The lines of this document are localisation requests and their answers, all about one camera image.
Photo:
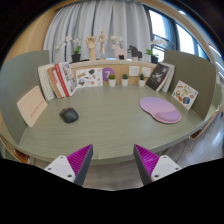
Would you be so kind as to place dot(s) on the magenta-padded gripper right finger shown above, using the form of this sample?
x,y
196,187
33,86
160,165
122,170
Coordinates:
x,y
161,166

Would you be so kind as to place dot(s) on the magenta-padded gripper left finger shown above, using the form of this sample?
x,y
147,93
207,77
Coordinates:
x,y
63,166

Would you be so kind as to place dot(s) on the black computer mouse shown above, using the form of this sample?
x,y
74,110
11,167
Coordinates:
x,y
69,115

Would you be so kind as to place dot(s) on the purple mouse pad with wrist rest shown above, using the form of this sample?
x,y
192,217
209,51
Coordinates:
x,y
156,106

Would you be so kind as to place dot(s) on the pale pink booklet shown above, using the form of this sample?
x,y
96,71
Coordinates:
x,y
31,106

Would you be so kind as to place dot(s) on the food sticker sheet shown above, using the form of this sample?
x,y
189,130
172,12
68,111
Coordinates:
x,y
184,95

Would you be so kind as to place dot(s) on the small succulent in white pot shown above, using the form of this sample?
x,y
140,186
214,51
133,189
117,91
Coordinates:
x,y
142,82
124,81
112,82

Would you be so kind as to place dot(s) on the brown book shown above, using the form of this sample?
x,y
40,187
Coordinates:
x,y
52,79

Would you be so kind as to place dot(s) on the red-spined photo cover book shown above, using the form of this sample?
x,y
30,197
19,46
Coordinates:
x,y
67,78

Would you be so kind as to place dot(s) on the white books behind black book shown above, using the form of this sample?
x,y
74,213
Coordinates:
x,y
169,78

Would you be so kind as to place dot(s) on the black cover book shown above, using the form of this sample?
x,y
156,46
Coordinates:
x,y
157,76

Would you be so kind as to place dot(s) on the white sticker sheet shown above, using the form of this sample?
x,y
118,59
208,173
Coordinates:
x,y
89,77

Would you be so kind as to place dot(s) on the green felt desk partition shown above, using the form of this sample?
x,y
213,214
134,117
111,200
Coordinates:
x,y
20,73
190,70

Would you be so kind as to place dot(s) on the round purple number sign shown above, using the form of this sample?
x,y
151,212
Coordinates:
x,y
107,73

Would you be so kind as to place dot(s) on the white orchid in black pot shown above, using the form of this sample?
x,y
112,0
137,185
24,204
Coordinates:
x,y
154,58
116,39
76,56

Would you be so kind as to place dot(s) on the wooden desk shelf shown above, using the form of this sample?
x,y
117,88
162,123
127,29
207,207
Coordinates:
x,y
110,63

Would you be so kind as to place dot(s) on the black wooden horse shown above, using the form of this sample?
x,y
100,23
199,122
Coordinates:
x,y
134,52

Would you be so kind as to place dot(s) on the pink wooden horse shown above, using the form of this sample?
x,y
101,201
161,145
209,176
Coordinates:
x,y
119,52

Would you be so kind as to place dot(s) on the wooden hand model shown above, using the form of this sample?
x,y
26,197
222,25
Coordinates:
x,y
91,45

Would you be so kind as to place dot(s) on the wooden artist mannequin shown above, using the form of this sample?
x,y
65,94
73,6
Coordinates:
x,y
102,41

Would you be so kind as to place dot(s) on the grey curtain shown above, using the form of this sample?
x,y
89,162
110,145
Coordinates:
x,y
100,16

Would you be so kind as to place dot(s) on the window with dark frame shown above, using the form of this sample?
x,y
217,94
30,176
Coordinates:
x,y
185,40

